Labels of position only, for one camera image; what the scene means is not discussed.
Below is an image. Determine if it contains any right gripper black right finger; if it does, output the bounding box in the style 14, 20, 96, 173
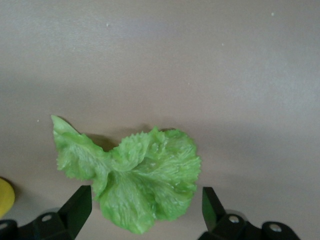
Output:
198, 186, 301, 240

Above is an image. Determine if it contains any green lettuce leaf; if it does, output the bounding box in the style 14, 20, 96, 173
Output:
50, 114, 202, 235

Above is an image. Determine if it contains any yellow mustard squeeze bottle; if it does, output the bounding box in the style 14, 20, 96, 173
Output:
0, 176, 16, 219

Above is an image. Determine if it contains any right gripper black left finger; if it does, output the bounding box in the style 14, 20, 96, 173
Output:
14, 184, 93, 240

